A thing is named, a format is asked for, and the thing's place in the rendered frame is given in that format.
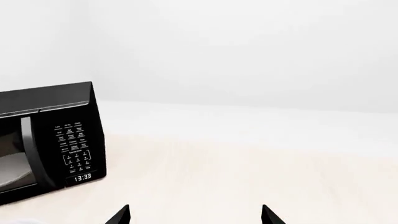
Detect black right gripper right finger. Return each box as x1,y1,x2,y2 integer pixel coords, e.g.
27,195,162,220
261,203,287,224

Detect black microwave oven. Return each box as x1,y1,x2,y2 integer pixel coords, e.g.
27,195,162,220
0,80,108,194

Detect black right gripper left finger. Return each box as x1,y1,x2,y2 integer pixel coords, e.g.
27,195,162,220
104,203,131,224

